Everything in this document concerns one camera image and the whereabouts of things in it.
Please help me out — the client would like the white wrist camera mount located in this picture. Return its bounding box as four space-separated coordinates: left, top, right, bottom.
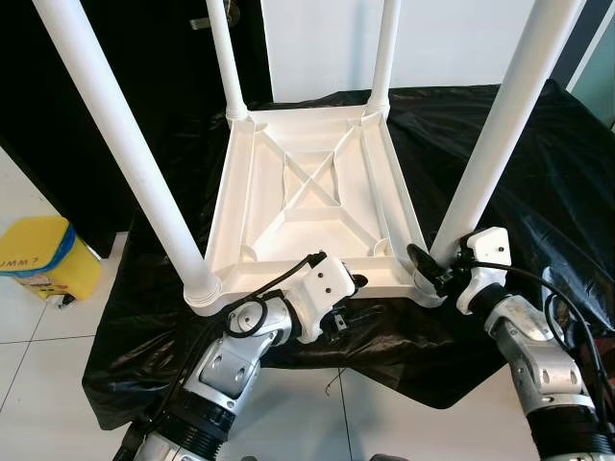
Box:
454 228 512 316
285 253 357 345

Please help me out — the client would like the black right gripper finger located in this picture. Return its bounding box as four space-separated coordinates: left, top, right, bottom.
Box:
406 242 446 288

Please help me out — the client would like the black plastic table cover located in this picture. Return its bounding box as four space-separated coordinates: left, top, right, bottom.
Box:
81 79 615 432

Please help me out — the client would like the yellow and blue package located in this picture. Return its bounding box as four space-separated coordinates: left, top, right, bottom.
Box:
0 215 103 307

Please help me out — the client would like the silver door handle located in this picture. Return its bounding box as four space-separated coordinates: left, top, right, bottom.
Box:
188 0 242 31

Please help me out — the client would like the white plastic table leg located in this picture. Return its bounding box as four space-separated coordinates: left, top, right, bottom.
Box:
430 0 586 266
364 0 406 117
205 0 250 122
32 0 225 309

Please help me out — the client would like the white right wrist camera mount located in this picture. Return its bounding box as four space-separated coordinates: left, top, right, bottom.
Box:
454 228 512 316

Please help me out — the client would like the black door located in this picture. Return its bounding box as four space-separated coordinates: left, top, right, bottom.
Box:
0 0 274 259

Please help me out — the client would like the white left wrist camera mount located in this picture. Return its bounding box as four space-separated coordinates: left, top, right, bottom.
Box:
285 253 357 345

